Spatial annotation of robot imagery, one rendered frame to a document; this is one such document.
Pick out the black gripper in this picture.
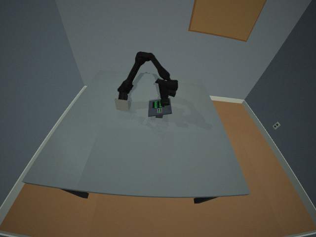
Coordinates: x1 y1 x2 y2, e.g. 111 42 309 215
159 90 170 106

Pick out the dark grey switch panel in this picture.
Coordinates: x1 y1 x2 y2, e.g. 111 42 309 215
148 98 172 118

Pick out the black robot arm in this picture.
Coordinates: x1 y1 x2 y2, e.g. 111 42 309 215
118 51 178 100

